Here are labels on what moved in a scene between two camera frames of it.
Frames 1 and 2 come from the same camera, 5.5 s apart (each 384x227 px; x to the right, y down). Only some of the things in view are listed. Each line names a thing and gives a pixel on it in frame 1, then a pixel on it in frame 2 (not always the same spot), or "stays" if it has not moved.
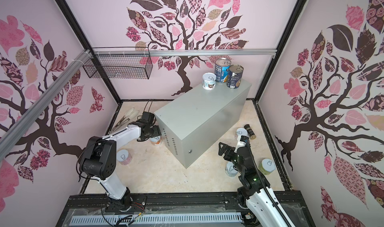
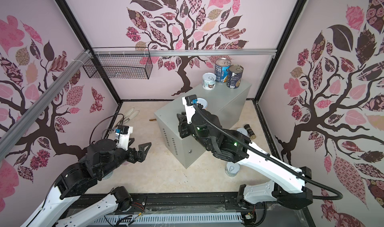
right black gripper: x=231 y=151 -> x=183 y=124
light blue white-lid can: x=230 y=170 stays
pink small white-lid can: x=240 y=131 stays
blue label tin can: x=221 y=68 stays
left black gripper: x=157 y=132 -> x=142 y=153
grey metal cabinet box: x=191 y=125 stays
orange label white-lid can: x=156 y=140 -> x=203 y=101
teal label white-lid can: x=209 y=80 stays
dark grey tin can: x=234 y=76 stays
